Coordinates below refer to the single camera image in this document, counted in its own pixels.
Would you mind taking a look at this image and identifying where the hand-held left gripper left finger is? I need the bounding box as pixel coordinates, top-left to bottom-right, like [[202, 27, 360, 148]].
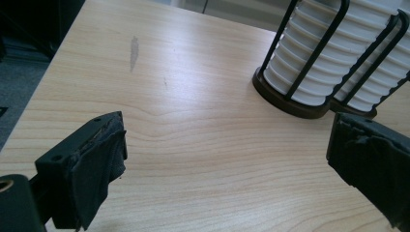
[[34, 110, 129, 231]]

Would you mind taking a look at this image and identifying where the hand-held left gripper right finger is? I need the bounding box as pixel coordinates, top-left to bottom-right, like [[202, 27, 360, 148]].
[[326, 111, 410, 232]]

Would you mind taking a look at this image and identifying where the tall stack of white cups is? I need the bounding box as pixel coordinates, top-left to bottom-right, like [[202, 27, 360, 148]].
[[333, 13, 410, 113]]

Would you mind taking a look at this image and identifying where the black wire cup holder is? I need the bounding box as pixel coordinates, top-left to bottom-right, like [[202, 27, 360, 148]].
[[251, 0, 410, 120]]

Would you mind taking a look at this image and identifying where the short stack of white cups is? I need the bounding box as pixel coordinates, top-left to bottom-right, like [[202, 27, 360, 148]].
[[263, 0, 399, 107]]

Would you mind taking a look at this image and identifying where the dark cabinet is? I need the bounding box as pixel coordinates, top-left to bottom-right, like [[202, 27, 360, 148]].
[[0, 0, 86, 62]]

